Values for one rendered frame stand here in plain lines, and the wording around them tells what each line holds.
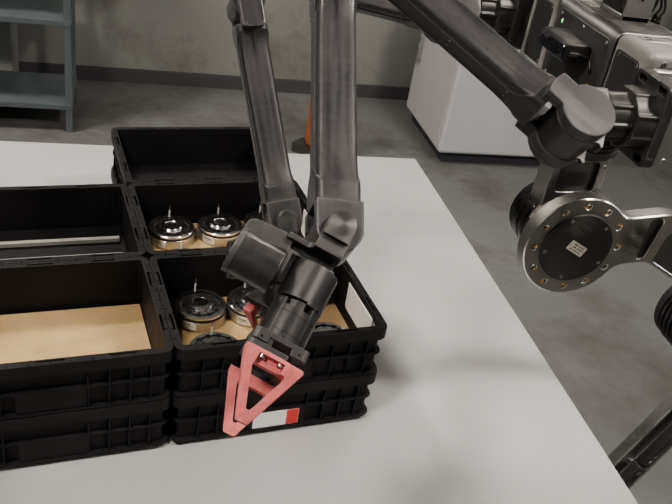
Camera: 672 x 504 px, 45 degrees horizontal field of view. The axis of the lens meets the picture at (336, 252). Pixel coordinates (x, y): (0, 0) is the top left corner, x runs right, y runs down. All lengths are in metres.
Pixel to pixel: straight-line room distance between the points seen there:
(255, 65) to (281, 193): 0.23
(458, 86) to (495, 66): 3.20
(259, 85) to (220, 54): 3.54
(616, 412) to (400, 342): 1.36
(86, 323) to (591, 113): 1.00
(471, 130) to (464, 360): 2.70
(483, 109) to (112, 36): 2.11
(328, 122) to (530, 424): 0.97
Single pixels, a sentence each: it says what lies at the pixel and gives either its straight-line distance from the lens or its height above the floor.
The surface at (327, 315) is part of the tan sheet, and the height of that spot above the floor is 0.83.
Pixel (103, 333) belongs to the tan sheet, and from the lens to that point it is 1.61.
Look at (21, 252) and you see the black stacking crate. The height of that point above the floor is 0.83.
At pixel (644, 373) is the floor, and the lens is 3.35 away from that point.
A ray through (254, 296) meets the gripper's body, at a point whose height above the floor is 0.96.
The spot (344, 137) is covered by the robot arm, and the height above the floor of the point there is 1.43.
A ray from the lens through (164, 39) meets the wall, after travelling 4.94.
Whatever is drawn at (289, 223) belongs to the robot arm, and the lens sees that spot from 1.41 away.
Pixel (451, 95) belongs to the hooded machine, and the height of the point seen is 0.39.
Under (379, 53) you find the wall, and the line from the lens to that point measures 5.16.
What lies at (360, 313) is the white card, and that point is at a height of 0.90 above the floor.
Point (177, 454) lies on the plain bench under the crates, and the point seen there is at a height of 0.70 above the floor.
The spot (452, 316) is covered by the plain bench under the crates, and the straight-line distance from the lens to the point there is 2.02.
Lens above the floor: 1.83
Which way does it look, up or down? 31 degrees down
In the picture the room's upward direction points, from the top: 10 degrees clockwise
